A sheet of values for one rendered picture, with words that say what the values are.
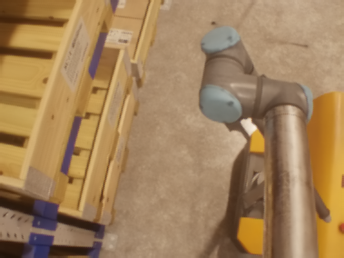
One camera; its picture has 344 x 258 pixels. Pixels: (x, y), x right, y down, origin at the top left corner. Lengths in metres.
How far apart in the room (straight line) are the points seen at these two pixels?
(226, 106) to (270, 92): 0.10
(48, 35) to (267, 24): 2.05
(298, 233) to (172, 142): 2.02
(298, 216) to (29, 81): 1.01
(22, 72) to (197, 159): 1.49
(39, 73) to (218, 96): 0.76
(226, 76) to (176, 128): 1.81
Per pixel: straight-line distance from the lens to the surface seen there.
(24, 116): 1.24
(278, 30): 3.02
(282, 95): 0.73
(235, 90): 0.72
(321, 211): 1.15
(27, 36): 1.40
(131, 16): 2.39
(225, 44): 0.78
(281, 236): 0.53
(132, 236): 2.40
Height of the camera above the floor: 2.38
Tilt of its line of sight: 71 degrees down
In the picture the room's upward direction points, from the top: 4 degrees counter-clockwise
